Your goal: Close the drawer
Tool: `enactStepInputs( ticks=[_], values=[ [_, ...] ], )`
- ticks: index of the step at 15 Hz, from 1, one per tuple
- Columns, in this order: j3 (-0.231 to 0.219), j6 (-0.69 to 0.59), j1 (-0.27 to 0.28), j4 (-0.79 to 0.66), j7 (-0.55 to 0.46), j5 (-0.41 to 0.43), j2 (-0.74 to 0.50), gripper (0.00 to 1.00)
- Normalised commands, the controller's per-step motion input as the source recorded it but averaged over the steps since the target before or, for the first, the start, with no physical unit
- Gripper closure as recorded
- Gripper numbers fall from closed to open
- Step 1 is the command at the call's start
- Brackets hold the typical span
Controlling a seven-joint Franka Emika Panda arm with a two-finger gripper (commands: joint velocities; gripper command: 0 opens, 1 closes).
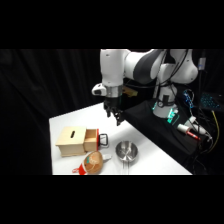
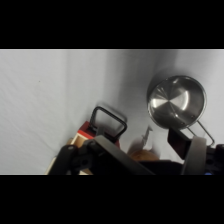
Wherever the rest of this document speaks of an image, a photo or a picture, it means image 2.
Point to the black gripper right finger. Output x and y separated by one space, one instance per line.
195 156

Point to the light wooden box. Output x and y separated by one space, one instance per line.
77 139

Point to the brown bread loaf toy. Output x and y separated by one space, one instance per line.
143 155

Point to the stainless steel pot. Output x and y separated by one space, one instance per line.
173 100

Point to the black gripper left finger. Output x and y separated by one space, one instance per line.
100 156

